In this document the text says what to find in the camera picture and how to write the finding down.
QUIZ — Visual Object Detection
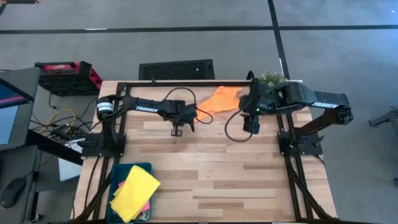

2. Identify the green potted plant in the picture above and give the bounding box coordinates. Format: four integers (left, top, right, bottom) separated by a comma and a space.
259, 72, 289, 90

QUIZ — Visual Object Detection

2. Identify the black aluminium table frame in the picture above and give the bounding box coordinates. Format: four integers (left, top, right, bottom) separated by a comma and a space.
70, 80, 340, 224

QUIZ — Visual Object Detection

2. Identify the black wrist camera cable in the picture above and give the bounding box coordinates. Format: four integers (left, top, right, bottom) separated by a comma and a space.
161, 86, 215, 125
224, 109, 253, 143

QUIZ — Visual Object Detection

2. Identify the black floor stand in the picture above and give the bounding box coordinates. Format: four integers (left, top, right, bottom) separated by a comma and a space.
368, 107, 398, 138

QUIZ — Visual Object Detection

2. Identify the white box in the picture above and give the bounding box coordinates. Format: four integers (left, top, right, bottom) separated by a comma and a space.
58, 138, 83, 182

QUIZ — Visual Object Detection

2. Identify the dark office desk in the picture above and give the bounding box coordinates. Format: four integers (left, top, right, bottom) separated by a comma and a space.
0, 130, 83, 224

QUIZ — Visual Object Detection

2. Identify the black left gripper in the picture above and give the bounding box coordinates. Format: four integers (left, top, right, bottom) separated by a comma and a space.
166, 99, 197, 138

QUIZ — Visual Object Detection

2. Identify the computer monitor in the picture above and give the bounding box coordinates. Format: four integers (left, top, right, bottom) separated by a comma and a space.
0, 67, 41, 152

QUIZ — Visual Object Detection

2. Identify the yellow microfiber towel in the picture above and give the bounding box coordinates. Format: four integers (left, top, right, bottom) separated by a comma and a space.
109, 164, 162, 223

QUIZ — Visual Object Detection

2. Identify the black power cable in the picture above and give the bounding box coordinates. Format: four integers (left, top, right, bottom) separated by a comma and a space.
83, 155, 101, 212

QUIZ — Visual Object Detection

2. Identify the yellow cable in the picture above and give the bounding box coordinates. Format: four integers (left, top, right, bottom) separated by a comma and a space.
39, 108, 77, 135

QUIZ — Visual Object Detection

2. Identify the teal plastic bin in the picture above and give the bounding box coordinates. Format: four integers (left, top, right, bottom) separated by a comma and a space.
105, 162, 154, 224

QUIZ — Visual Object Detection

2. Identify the black perforated floor panel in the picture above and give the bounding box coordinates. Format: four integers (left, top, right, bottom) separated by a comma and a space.
138, 58, 215, 81

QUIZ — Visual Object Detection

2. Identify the orange microfiber towel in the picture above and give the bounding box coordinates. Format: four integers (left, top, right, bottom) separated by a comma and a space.
196, 85, 244, 121

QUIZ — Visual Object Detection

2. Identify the pink microfiber towel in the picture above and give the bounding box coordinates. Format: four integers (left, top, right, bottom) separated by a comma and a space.
117, 180, 151, 213

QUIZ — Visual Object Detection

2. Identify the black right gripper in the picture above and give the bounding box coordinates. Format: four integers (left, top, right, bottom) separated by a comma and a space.
238, 79, 284, 121

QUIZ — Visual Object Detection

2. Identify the black computer mouse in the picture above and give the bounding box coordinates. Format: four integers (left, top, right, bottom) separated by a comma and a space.
1, 177, 27, 209

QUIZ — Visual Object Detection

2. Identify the red and black crate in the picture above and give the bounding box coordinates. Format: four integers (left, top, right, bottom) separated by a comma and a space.
34, 60, 103, 96

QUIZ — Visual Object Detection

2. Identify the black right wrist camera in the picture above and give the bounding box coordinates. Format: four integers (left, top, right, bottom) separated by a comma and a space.
243, 114, 261, 135

